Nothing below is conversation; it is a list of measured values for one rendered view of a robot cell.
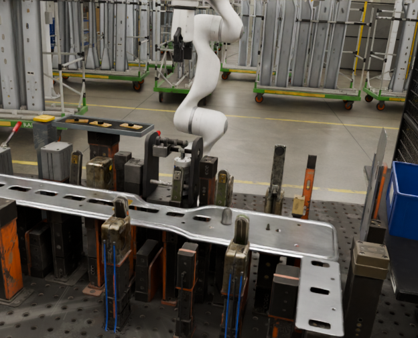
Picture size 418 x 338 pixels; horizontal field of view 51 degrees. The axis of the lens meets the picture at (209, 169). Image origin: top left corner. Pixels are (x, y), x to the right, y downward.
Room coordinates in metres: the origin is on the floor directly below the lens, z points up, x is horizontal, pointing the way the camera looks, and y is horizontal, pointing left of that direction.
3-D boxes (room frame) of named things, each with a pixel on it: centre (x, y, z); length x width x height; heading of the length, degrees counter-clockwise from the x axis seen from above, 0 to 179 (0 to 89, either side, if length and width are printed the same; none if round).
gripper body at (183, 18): (1.48, 0.11, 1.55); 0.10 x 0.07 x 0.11; 166
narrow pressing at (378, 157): (1.09, -0.44, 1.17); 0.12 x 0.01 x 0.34; 167
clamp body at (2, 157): (1.55, 0.81, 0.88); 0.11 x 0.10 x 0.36; 167
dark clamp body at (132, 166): (1.46, 0.26, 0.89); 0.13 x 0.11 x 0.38; 167
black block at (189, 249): (1.03, 0.04, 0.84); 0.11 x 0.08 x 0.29; 167
